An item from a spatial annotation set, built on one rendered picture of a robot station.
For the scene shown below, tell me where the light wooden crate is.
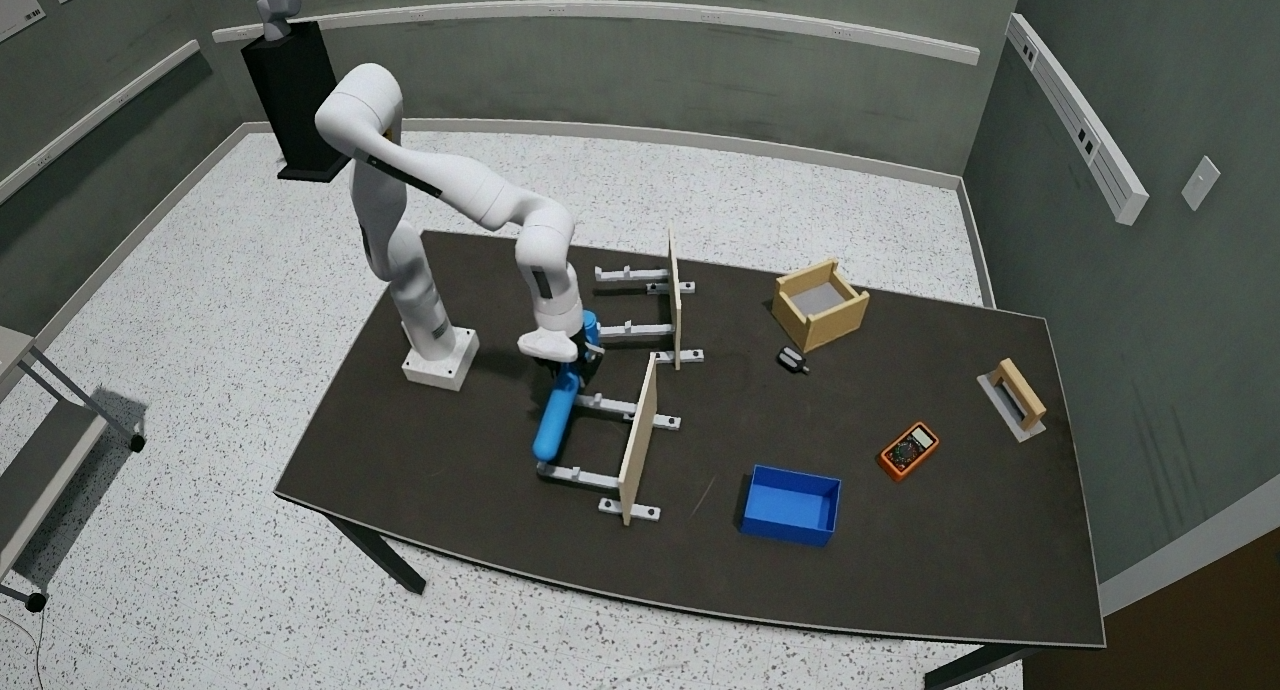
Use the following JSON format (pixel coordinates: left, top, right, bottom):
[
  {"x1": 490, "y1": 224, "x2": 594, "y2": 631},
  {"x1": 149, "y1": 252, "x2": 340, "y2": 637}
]
[{"x1": 776, "y1": 259, "x2": 870, "y2": 353}]

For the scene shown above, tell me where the blue open box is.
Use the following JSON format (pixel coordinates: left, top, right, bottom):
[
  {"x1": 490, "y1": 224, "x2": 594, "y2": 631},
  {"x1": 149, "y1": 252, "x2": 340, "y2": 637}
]
[{"x1": 741, "y1": 466, "x2": 841, "y2": 547}]

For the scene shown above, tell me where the blue cylinder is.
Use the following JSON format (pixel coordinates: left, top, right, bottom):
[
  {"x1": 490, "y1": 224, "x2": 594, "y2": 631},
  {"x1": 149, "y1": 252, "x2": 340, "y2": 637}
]
[{"x1": 532, "y1": 310, "x2": 599, "y2": 462}]

